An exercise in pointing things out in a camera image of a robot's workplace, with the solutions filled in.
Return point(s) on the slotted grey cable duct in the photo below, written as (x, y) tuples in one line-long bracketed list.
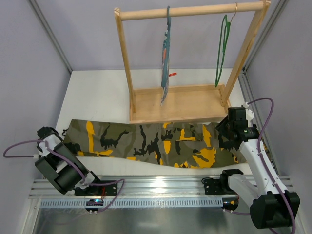
[(132, 202)]

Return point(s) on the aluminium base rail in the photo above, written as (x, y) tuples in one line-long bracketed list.
[(135, 186)]

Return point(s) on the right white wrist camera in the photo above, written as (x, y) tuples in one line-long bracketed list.
[(249, 112)]

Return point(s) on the green wire hanger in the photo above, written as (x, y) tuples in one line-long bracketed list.
[(223, 41)]

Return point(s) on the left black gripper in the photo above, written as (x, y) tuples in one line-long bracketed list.
[(67, 146)]

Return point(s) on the wooden clothes rack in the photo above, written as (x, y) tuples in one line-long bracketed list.
[(196, 102)]

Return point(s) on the patterned folded garment on hanger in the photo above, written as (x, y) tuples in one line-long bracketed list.
[(164, 90)]

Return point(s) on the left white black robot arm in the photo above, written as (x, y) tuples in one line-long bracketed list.
[(61, 168)]

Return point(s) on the camouflage yellow green trousers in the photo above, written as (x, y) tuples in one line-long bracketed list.
[(174, 144)]

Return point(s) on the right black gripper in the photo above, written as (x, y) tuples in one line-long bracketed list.
[(224, 132)]

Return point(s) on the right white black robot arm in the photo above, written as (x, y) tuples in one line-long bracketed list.
[(271, 204)]

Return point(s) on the blue plastic hanger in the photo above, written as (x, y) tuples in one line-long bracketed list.
[(166, 51)]

